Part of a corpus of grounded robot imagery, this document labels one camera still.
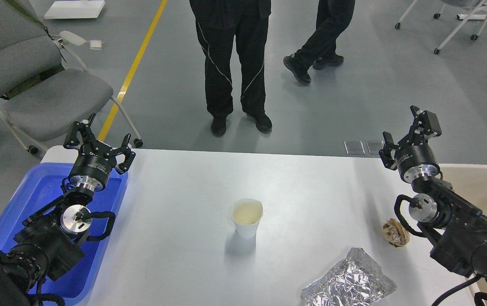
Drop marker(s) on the right metal floor plate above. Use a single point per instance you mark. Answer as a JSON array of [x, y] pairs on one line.
[[374, 147]]

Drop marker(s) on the white rolling chair base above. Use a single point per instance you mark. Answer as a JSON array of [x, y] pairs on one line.
[[475, 10]]

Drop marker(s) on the metal floor plate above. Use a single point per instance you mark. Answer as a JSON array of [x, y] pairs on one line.
[[374, 147], [354, 147]]

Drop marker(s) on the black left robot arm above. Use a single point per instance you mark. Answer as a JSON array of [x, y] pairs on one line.
[[50, 243]]

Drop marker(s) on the white platform on floor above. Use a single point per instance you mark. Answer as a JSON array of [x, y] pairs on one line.
[[75, 9]]

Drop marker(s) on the left metal floor plate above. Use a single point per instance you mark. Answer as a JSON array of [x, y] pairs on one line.
[[354, 147]]

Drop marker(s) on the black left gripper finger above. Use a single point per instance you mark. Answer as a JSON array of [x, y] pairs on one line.
[[80, 135], [128, 154]]

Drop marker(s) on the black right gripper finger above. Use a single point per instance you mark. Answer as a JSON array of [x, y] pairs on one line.
[[386, 153], [424, 127]]

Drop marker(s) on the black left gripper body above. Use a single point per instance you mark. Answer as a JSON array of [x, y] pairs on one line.
[[92, 167]]

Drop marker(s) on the white paper cup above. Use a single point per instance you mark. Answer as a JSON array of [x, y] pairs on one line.
[[246, 215]]

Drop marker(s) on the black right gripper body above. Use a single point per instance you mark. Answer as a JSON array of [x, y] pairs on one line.
[[416, 161]]

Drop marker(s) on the crumpled aluminium foil sheet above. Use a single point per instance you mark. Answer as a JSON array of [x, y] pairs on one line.
[[356, 280]]

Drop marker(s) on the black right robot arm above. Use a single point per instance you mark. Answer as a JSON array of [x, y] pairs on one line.
[[456, 228]]

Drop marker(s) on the crumpled brown paper ball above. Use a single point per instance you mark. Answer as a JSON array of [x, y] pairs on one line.
[[395, 234]]

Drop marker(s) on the grey office chair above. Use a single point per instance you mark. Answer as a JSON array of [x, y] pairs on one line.
[[39, 98]]

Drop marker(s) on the small white floor box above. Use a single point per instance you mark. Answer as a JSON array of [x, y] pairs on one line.
[[95, 44]]

